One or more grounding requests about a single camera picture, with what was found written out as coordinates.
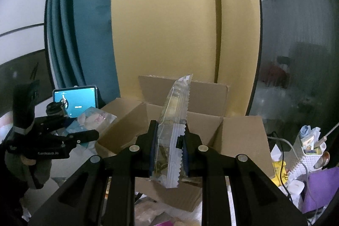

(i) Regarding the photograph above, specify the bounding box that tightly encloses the black cable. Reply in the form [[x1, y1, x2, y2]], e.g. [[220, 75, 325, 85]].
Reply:
[[267, 132, 295, 204]]

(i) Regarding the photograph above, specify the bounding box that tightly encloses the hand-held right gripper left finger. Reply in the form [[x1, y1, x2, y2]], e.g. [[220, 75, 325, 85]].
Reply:
[[28, 120, 159, 226]]

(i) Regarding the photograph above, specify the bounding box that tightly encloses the clear zigzag-edged snack packet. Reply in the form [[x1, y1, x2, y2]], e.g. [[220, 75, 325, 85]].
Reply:
[[150, 74, 192, 189]]

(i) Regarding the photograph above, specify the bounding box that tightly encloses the cardboard box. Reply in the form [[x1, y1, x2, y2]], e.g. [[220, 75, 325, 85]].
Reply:
[[95, 75, 274, 212]]

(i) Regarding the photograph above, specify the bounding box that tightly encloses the purple cloth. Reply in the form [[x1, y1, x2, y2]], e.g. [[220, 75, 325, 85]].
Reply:
[[301, 168, 337, 214]]

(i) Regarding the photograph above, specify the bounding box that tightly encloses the steel tumbler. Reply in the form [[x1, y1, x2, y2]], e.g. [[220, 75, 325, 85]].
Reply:
[[46, 101, 66, 117]]

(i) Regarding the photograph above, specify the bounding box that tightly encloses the dark glass door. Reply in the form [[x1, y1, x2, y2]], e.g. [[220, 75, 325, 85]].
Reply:
[[246, 0, 339, 138]]

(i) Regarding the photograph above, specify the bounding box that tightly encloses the yellow printed packet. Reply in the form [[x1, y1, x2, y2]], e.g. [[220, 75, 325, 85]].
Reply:
[[271, 159, 290, 189]]

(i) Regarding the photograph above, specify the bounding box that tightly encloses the person's left hand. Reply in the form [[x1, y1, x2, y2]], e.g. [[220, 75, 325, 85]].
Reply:
[[21, 156, 38, 166]]

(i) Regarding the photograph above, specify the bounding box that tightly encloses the pink snack packet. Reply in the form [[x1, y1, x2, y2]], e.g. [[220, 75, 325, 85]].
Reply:
[[152, 217, 176, 226]]

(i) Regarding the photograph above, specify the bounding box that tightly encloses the teal curtain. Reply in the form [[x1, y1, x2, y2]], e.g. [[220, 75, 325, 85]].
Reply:
[[44, 0, 120, 100]]

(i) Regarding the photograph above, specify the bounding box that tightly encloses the blue white crumpled wrapper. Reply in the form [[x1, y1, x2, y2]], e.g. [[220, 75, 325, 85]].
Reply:
[[299, 125, 321, 142]]

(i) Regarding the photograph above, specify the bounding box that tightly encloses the tablet with teal screen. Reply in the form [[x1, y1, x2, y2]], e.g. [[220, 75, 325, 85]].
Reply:
[[52, 85, 100, 118]]

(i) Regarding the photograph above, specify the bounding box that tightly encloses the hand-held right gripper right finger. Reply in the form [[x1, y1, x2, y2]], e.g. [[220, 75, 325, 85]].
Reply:
[[176, 123, 309, 226]]

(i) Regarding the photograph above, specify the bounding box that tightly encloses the white textured basket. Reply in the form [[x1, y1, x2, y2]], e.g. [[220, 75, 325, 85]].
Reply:
[[289, 133, 328, 182]]

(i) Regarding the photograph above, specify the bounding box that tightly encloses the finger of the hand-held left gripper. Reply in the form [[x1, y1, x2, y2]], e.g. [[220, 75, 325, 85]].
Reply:
[[33, 114, 74, 135], [51, 129, 100, 149]]

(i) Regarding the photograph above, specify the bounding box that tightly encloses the blue white snack packet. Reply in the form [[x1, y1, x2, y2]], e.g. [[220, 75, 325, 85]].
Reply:
[[65, 107, 117, 148]]

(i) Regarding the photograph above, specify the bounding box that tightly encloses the white tissue roll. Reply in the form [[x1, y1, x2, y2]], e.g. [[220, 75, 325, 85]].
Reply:
[[285, 179, 304, 195]]

